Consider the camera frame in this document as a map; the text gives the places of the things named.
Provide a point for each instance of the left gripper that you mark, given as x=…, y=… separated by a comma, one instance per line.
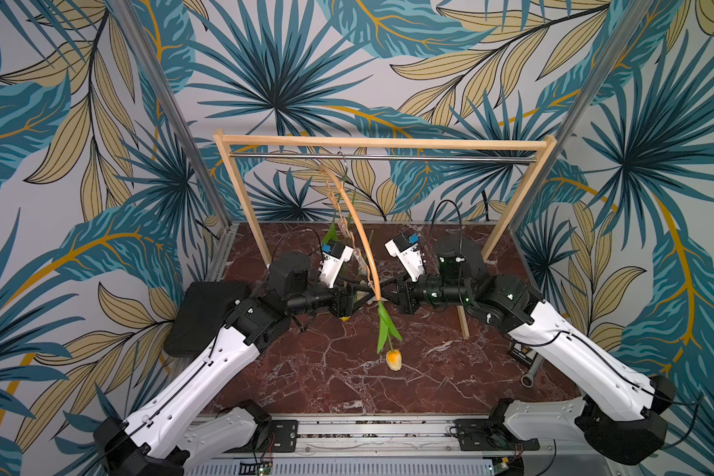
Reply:
x=344, y=308

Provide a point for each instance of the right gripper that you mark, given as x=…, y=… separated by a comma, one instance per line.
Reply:
x=405, y=291

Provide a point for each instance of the orange cream tulip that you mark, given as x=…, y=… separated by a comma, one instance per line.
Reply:
x=387, y=329

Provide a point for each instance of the curved wooden clip hanger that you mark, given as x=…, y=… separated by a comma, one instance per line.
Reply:
x=332, y=178

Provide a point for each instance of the cream white tulip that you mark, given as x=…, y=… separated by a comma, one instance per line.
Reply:
x=339, y=229

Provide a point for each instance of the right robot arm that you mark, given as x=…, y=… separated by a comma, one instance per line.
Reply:
x=619, y=413

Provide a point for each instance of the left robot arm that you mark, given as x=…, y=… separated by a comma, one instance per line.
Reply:
x=162, y=438

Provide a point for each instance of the wooden clothes rack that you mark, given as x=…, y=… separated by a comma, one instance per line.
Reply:
x=232, y=147

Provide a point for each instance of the black plastic case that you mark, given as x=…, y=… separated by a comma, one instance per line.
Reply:
x=201, y=314

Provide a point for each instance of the silver wrench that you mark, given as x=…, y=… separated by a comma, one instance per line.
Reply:
x=528, y=379

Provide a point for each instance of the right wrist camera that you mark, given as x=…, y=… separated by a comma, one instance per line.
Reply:
x=406, y=248

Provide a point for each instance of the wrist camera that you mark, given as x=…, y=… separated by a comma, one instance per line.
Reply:
x=406, y=248
x=335, y=255

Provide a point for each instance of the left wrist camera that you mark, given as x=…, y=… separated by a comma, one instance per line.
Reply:
x=335, y=255

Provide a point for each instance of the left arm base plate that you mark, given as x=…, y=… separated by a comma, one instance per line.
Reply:
x=278, y=436

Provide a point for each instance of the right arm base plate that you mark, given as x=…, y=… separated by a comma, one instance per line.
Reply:
x=481, y=434

